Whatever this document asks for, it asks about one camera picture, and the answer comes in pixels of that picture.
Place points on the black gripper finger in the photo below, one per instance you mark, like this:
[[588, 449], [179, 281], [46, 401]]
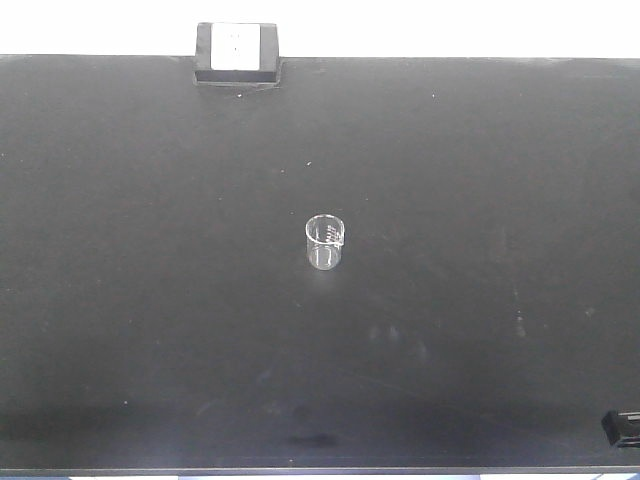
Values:
[[622, 429]]

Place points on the clear glass beaker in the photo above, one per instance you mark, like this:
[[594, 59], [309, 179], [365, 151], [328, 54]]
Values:
[[325, 237]]

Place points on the black power outlet box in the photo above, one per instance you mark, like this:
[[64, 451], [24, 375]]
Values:
[[237, 53]]

